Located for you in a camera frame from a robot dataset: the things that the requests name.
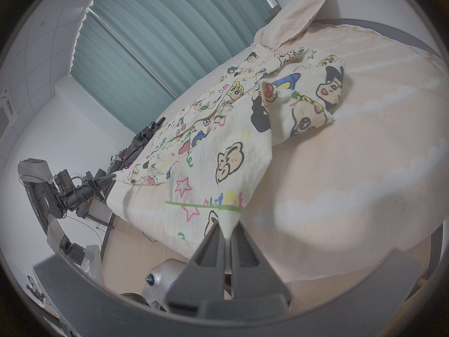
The blue-green curtain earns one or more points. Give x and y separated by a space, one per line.
112 83
175 19

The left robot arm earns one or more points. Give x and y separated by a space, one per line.
33 170

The pink striped pillow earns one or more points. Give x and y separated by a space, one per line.
294 16

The white printed pyjama top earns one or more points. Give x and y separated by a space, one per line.
228 135

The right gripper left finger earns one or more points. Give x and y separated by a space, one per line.
200 276

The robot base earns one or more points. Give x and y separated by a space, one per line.
163 274

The black garment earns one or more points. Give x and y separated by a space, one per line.
143 139

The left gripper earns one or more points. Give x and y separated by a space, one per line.
84 197

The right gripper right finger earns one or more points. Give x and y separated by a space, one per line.
256 276

